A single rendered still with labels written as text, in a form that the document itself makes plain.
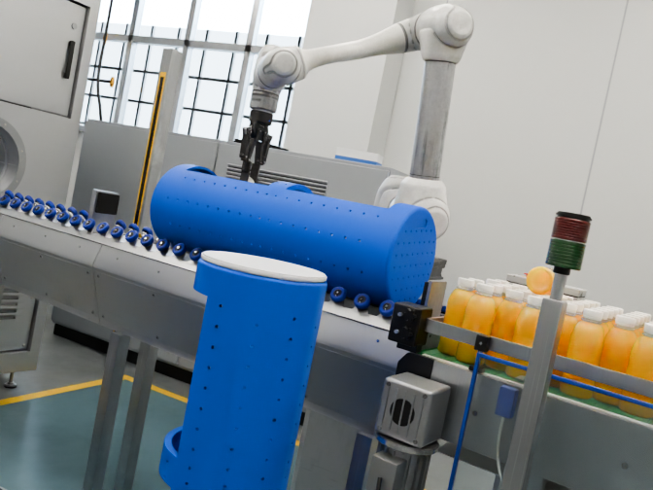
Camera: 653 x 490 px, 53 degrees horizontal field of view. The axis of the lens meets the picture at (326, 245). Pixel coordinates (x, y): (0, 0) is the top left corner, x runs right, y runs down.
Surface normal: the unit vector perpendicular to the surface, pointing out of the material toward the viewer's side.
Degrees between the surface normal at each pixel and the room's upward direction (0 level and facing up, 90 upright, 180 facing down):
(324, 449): 90
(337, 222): 66
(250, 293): 90
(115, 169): 90
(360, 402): 109
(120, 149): 90
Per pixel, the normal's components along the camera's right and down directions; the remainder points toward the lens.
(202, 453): -0.28, 0.00
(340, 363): -0.55, 0.29
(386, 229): -0.38, -0.50
